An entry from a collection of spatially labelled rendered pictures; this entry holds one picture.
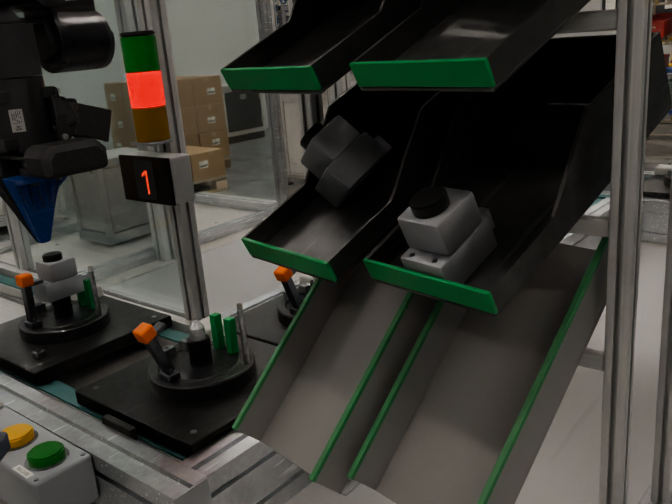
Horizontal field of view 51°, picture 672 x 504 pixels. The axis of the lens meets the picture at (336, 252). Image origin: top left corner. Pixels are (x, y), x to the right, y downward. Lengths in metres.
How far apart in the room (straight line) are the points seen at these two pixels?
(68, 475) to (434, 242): 0.51
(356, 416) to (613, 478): 0.23
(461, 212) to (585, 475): 0.48
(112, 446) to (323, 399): 0.28
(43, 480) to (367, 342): 0.38
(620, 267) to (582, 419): 0.47
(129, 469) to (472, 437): 0.38
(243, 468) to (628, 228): 0.48
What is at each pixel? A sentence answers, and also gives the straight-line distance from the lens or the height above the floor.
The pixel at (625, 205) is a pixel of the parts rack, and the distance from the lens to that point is 0.59.
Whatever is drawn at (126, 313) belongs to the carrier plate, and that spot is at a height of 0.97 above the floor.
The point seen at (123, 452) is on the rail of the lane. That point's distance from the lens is 0.87.
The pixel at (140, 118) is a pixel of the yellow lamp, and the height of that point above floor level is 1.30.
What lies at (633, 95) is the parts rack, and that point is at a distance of 0.58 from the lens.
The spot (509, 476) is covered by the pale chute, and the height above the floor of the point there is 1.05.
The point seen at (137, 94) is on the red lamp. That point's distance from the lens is 1.07.
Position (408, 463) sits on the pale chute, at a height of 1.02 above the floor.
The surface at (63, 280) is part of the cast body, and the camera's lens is 1.19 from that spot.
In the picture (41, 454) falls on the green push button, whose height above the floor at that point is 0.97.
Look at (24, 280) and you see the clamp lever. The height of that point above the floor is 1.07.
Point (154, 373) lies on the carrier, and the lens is 0.95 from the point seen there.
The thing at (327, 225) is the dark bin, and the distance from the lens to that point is 0.68.
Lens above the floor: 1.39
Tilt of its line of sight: 17 degrees down
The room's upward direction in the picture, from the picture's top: 5 degrees counter-clockwise
